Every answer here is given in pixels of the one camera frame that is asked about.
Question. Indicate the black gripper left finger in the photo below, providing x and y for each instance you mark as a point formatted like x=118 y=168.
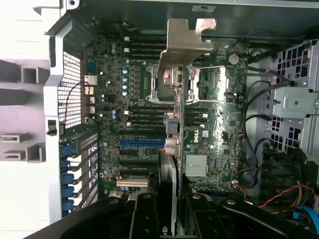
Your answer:
x=145 y=219

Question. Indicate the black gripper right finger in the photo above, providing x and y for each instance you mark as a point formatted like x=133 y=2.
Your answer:
x=204 y=219

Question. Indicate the white expansion slot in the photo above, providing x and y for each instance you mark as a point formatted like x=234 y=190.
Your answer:
x=132 y=183

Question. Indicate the large silver finned heatsink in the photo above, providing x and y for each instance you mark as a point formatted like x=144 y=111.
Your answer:
x=197 y=165

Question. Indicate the blue expansion slot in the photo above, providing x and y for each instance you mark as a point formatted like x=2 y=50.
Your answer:
x=142 y=143

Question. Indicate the blue slot clip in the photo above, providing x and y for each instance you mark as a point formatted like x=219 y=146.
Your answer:
x=65 y=164
x=66 y=149
x=67 y=191
x=67 y=178
x=67 y=206

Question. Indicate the green Dell motherboard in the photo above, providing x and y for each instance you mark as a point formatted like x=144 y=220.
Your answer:
x=219 y=119

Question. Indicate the black RAM slot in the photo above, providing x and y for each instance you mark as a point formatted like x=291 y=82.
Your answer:
x=149 y=112
x=149 y=118

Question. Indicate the silver perforated disk bay cage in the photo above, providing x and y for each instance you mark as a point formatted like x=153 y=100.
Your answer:
x=294 y=99

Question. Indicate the small silver finned heatsink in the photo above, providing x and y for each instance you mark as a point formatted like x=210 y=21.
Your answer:
x=90 y=80

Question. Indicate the round coin cell battery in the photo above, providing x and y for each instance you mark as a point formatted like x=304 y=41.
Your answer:
x=233 y=59

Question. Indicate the grey parts rack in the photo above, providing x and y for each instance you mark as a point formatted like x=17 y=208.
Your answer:
x=15 y=117

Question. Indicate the black open PC case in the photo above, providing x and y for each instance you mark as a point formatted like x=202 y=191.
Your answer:
x=149 y=15

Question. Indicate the black intrusion switch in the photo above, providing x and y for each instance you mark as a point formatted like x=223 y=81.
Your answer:
x=51 y=128

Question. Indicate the CPU socket with metal frame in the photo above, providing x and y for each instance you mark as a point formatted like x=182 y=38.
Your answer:
x=193 y=74

